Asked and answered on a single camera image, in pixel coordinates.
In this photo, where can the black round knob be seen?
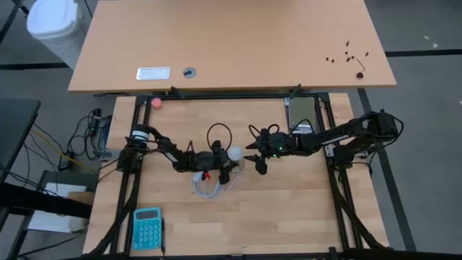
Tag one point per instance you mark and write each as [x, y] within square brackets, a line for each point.
[359, 75]

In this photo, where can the black hex key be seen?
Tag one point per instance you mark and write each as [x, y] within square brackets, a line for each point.
[360, 63]

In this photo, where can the white lightbulb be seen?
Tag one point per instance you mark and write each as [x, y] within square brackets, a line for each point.
[235, 153]

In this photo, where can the black power adapter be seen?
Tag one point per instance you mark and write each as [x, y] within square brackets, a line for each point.
[96, 113]

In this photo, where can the pink round ball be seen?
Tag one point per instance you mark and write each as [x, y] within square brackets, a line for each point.
[157, 103]

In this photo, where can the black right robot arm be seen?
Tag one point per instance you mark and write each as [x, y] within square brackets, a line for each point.
[335, 139]

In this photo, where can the teal calculator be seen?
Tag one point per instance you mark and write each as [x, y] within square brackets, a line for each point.
[147, 231]

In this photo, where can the white trash bin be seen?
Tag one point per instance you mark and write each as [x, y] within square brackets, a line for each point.
[54, 21]

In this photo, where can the silver metal plate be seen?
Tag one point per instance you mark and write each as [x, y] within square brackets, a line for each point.
[153, 73]

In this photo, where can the small black device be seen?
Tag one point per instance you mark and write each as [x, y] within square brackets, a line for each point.
[65, 164]

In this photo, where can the white paper sheet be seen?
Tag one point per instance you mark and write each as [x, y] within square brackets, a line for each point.
[50, 222]

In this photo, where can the light wooden desk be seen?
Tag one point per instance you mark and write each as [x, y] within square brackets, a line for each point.
[234, 43]

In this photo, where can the grey metal bracket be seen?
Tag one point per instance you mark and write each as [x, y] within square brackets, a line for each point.
[362, 154]
[108, 154]

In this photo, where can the hard drive in antistatic bag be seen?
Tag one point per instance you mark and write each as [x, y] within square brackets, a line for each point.
[302, 110]

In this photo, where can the black metal beam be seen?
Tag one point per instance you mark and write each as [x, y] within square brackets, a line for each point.
[43, 200]

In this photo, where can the black side desk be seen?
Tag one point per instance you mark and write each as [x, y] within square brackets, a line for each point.
[16, 126]

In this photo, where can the black pen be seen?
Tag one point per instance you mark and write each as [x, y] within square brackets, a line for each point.
[163, 234]

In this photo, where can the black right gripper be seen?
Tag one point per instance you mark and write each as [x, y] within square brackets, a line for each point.
[274, 146]

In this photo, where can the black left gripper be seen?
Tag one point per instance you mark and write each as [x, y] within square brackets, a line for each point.
[222, 164]

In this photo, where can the black clamp lever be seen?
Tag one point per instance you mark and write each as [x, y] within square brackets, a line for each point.
[295, 91]
[177, 92]

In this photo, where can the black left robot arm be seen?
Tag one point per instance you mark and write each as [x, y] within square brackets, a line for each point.
[169, 148]

